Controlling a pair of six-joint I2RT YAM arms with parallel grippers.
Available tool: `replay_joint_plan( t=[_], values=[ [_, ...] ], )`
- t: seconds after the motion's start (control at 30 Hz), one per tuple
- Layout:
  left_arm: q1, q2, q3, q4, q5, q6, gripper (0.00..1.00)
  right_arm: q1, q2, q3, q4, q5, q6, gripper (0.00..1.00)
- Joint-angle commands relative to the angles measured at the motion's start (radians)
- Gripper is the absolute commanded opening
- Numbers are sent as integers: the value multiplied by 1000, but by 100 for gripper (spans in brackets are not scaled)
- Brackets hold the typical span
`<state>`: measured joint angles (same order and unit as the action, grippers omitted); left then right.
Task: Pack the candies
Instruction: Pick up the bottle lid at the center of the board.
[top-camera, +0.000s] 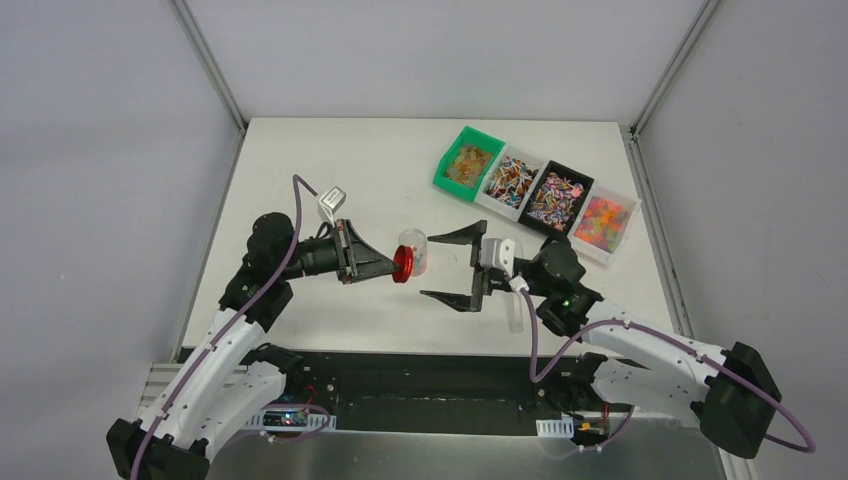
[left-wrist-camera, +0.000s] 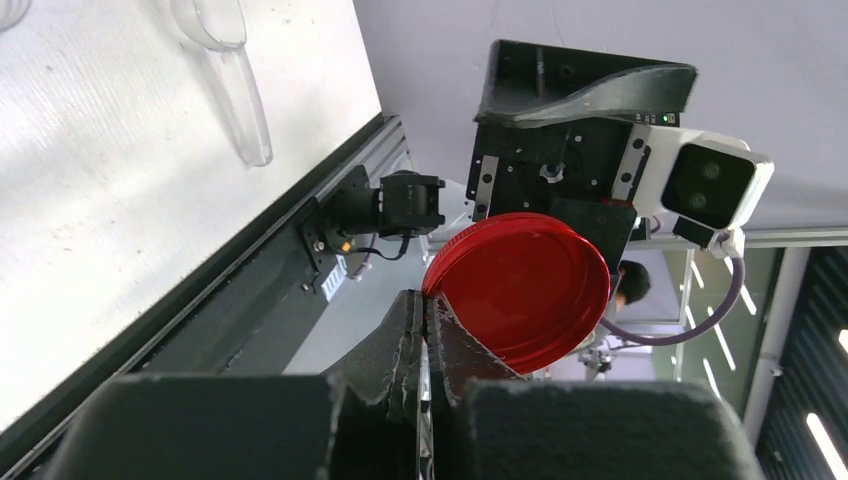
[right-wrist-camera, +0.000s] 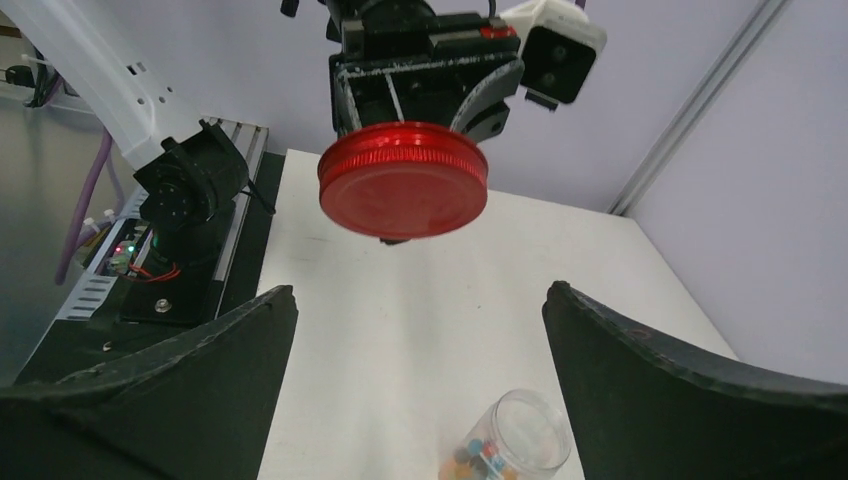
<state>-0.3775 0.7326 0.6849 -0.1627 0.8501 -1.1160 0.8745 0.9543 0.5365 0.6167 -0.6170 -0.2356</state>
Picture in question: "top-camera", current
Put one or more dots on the red jar lid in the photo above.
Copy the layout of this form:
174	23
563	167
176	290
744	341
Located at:
404	260

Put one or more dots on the white gummy bin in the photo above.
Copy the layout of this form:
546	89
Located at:
604	223

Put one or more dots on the clear plastic jar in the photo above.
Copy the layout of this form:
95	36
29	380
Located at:
416	240

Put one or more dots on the aluminium frame rail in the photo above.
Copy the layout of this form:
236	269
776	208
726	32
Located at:
160	376

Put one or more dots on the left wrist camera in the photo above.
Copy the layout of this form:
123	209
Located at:
329	203

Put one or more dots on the green candy bin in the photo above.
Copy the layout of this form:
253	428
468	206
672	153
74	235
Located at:
463	167

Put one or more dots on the black candy bin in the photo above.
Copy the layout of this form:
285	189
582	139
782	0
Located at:
552	206

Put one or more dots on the white lollipop bin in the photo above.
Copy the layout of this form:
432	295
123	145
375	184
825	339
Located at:
506	187

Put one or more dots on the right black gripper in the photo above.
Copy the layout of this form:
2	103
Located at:
482	280

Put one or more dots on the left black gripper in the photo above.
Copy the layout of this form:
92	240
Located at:
347	252

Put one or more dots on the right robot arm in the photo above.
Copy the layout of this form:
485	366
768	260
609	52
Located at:
728	394

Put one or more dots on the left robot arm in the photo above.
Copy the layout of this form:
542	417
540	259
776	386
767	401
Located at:
232	375

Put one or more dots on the clear plastic scoop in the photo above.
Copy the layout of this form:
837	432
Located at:
515	304

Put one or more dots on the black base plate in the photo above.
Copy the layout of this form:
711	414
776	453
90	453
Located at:
441	394

